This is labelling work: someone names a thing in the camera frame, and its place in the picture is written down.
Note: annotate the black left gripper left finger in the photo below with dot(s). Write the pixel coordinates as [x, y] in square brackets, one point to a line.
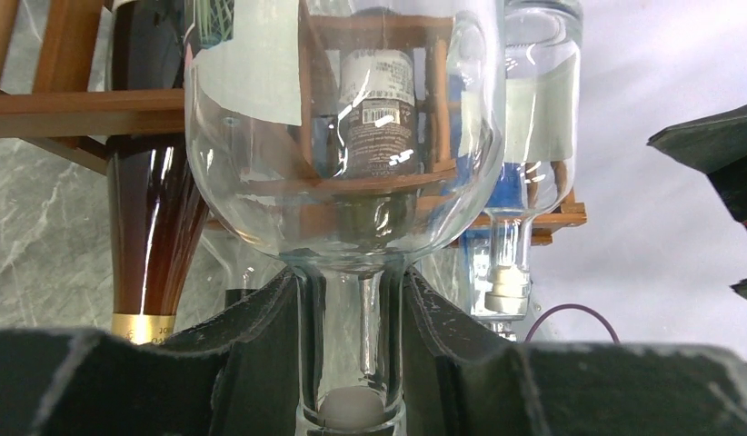
[234, 374]

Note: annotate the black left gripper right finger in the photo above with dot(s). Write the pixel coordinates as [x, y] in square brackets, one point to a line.
[461, 379]

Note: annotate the clear glass bottle white cap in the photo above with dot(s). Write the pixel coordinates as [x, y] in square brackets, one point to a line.
[534, 49]

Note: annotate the clear glass bottle silver cap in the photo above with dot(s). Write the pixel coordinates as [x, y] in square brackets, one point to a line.
[242, 67]

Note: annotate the small clear bottle black cap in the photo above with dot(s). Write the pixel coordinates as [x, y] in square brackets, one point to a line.
[245, 269]

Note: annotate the blue label clear bottle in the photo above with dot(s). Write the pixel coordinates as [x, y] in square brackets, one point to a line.
[475, 244]

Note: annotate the dark red wine bottle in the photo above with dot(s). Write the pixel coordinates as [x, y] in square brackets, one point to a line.
[156, 212]

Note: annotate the dark green wine bottle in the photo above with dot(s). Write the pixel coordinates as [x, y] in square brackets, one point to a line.
[376, 137]

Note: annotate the brown wooden wine rack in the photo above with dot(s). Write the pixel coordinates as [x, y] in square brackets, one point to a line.
[60, 107]

